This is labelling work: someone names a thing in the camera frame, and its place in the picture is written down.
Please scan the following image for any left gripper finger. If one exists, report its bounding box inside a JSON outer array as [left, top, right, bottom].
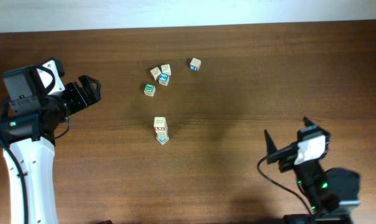
[[78, 75, 93, 95], [88, 78, 101, 101]]

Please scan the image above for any red-sided block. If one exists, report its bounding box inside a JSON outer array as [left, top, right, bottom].
[[154, 117, 167, 132]]

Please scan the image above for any plain wooden block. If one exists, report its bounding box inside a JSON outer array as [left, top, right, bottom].
[[156, 131, 168, 139], [156, 136, 169, 145]]

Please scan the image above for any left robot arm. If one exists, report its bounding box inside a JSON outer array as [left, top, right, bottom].
[[0, 58, 101, 223]]

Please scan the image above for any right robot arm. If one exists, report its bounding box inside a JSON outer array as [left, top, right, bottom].
[[257, 117, 360, 224]]

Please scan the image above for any green B wooden block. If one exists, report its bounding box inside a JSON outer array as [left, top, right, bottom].
[[144, 84, 156, 96]]

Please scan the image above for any plain block top left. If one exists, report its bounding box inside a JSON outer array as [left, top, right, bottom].
[[150, 67, 162, 81]]

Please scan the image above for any blue 2 wooden block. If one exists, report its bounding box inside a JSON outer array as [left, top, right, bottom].
[[158, 73, 170, 86]]

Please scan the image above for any blue-sided block far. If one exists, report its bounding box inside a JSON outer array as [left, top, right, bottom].
[[189, 58, 201, 72]]

